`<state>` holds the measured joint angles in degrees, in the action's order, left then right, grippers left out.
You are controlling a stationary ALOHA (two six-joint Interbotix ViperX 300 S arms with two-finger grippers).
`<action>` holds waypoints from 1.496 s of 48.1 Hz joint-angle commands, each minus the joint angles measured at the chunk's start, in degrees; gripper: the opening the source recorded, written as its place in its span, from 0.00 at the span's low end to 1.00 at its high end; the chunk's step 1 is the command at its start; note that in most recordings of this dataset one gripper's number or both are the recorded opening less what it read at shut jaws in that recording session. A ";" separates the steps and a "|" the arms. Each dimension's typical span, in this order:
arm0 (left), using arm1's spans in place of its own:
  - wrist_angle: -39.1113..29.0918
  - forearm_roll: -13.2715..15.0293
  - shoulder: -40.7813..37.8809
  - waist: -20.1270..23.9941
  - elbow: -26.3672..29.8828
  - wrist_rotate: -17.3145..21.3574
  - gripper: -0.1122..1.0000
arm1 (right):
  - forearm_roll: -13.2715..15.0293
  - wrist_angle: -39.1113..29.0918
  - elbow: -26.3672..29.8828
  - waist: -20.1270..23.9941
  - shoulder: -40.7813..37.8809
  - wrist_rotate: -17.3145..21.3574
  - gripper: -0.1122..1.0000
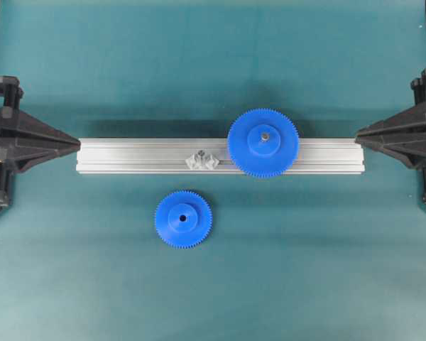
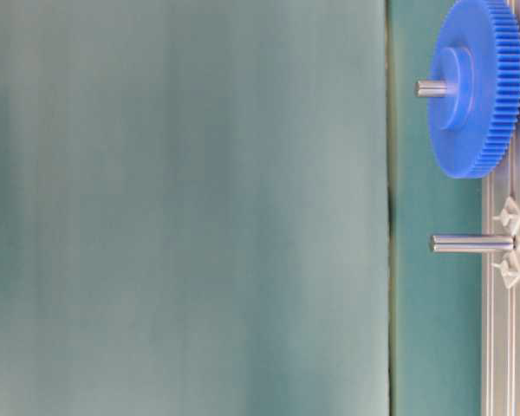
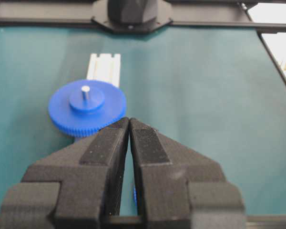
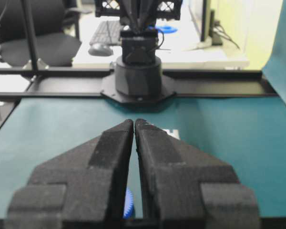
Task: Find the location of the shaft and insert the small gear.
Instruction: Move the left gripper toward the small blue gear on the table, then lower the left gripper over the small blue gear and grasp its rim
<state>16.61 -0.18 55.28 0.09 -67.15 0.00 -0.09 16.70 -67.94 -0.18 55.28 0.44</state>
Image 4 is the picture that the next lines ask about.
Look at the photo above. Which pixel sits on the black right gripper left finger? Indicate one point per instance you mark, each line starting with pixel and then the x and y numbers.
pixel 85 185

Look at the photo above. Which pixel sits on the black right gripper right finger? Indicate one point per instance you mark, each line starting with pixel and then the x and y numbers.
pixel 186 188

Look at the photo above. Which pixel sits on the small blue gear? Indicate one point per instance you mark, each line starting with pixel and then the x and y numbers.
pixel 129 210

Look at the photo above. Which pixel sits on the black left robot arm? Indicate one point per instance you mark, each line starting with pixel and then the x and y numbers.
pixel 138 70

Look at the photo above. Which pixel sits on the white marker sticker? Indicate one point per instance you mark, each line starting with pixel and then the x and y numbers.
pixel 174 133

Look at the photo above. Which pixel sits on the grey computer mouse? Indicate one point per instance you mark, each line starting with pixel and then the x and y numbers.
pixel 100 49

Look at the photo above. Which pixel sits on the white desk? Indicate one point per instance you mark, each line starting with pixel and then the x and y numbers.
pixel 180 50

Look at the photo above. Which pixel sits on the black computer keyboard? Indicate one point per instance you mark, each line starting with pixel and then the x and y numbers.
pixel 108 32

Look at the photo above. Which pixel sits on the blue tape roll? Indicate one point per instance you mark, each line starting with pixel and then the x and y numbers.
pixel 166 29

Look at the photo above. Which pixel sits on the black office chair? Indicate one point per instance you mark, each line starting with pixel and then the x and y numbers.
pixel 54 47

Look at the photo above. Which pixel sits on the computer monitor stand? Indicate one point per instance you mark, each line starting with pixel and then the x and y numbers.
pixel 197 25

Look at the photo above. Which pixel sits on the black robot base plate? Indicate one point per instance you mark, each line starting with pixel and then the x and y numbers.
pixel 138 90

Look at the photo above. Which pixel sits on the black aluminium frame rail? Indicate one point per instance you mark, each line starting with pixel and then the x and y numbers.
pixel 72 83

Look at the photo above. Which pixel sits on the black vertical frame post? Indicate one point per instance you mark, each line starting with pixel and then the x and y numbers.
pixel 30 33

